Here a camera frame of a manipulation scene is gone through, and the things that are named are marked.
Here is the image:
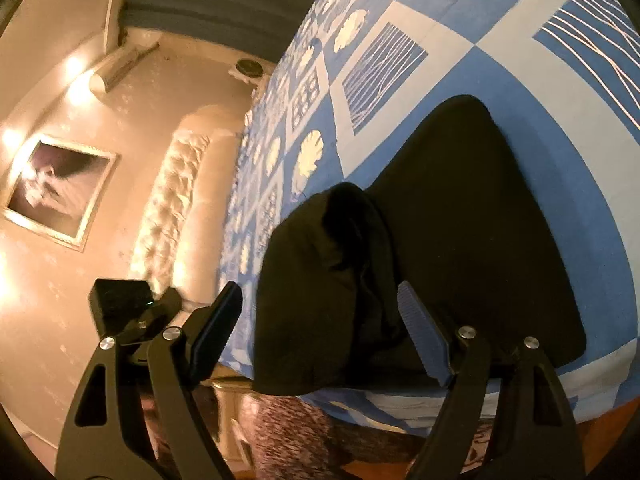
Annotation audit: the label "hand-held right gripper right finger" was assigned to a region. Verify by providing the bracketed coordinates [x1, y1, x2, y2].
[397, 281, 587, 480]

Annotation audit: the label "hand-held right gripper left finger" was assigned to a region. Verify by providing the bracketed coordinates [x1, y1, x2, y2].
[55, 281, 244, 480]

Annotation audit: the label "black pants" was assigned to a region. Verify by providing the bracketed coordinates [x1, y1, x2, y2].
[252, 94, 587, 395]

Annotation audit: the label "cream tufted headboard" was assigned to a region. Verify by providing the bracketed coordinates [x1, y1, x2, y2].
[131, 104, 251, 306]

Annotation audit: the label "small round table fan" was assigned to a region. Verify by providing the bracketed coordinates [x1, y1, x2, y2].
[229, 58, 266, 83]

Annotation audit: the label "bed with blue patterned sheet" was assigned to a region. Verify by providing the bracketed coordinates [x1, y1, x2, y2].
[217, 0, 640, 436]

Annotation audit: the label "dark green curtain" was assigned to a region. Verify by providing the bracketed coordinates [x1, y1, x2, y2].
[119, 0, 346, 63]

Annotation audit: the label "white framed wall picture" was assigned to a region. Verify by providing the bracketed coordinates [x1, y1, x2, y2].
[2, 133, 121, 252]

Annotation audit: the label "white wall air conditioner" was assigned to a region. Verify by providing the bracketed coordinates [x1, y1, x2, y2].
[89, 42, 161, 93]

